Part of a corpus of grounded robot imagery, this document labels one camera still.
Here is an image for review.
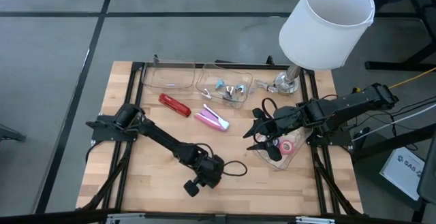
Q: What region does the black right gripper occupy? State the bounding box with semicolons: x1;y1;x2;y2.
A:
242;106;308;162

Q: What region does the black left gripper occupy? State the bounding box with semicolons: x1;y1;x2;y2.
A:
183;152;225;198

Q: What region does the coral red tape roll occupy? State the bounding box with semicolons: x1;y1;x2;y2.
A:
279;140;295;156

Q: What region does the pink and white stapler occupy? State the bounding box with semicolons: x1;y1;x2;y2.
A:
193;103;231;132

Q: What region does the red stapler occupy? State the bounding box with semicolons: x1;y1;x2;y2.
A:
158;93;192;118

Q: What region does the clear plastic tape bin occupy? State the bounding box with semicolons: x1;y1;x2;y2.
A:
253;127;313;171

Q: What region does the transparent stapler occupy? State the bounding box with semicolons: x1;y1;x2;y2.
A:
254;79;279;94

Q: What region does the clear plastic remover bin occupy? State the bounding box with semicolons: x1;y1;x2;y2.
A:
195;63;254;110

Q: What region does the empty clear plastic bin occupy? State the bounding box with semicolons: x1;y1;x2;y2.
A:
140;59;197;91

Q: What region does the white shade table lamp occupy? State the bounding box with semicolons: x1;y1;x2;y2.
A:
278;0;376;96

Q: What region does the black stand leg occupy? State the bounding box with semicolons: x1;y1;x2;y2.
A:
350;123;436;160

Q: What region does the white cardboard box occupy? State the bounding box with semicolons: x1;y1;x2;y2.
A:
379;146;426;202

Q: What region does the dark grey panel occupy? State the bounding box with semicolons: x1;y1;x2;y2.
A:
417;138;436;206

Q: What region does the black stand foot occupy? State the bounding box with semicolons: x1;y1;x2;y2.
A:
0;124;27;142

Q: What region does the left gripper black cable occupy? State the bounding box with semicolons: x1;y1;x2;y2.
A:
221;160;249;178

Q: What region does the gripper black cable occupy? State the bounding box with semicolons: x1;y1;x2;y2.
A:
221;160;249;178
260;97;279;116

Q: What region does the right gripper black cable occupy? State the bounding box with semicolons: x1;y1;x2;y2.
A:
260;97;279;116

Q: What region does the black aluminium table frame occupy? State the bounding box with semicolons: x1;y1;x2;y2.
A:
76;55;364;218

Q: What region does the white cable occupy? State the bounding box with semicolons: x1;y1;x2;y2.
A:
352;103;436;142

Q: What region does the black desk frame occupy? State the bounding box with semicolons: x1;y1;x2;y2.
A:
364;0;436;72

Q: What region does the yellow floor cable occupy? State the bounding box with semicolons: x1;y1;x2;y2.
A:
388;67;436;90

